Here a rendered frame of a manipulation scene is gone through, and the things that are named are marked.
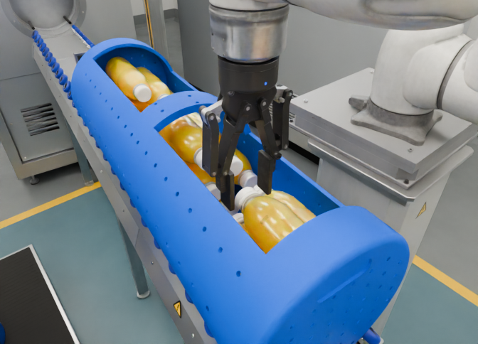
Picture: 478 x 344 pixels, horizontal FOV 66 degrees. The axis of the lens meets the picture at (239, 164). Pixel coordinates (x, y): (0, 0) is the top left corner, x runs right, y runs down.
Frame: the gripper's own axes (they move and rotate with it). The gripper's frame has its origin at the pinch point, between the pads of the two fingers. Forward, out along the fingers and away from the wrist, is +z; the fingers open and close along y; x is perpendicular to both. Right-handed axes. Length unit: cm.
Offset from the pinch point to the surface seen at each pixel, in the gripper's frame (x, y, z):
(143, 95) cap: -44.9, 0.2, 3.4
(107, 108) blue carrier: -37.4, 10.5, 0.7
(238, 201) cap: 0.4, 1.7, 2.7
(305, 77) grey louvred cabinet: -127, -130, 57
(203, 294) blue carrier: 9.9, 13.1, 6.2
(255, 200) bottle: 3.6, 0.7, 0.7
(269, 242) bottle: 10.3, 3.0, 1.9
